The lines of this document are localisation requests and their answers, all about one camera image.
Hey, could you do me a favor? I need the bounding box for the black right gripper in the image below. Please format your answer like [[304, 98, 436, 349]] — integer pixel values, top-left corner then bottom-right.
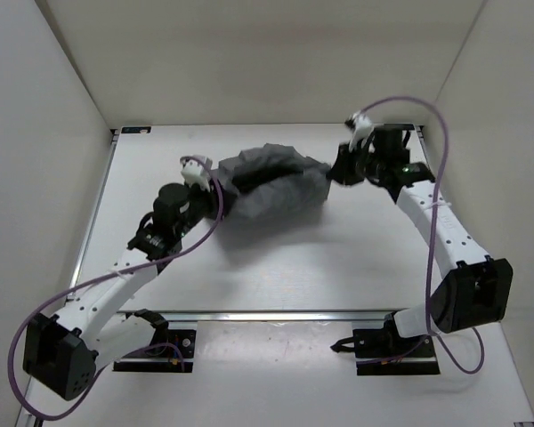
[[325, 143, 384, 190]]

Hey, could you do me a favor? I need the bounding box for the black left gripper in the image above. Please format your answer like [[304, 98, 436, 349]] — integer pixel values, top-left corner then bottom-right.
[[179, 175, 240, 232]]

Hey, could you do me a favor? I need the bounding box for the grey pleated skirt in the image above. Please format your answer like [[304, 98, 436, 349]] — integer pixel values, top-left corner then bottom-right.
[[212, 143, 331, 224]]

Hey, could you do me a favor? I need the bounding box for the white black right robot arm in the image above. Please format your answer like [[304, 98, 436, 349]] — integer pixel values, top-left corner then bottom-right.
[[328, 120, 513, 357]]

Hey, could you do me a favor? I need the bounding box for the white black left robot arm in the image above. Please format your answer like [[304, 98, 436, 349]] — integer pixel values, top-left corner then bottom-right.
[[22, 177, 223, 401]]

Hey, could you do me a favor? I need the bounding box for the left blue table label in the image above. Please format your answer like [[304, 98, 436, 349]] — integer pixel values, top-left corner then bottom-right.
[[120, 126, 151, 134]]

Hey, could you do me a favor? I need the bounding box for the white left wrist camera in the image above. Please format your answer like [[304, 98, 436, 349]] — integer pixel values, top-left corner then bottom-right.
[[180, 156, 213, 188]]

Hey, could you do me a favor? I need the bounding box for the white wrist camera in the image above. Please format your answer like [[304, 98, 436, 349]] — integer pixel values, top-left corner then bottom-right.
[[344, 111, 375, 148], [180, 156, 213, 188]]

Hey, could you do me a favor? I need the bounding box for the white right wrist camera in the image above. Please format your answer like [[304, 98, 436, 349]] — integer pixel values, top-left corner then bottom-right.
[[344, 111, 375, 148]]

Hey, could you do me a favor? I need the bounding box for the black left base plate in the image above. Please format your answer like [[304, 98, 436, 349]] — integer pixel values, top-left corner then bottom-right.
[[112, 322, 197, 374]]

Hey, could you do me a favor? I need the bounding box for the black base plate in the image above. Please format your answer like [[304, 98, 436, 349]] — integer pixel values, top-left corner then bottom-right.
[[112, 322, 197, 374], [330, 315, 441, 376]]

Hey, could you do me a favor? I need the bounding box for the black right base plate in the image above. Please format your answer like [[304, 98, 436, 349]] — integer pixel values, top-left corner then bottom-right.
[[330, 315, 441, 376]]

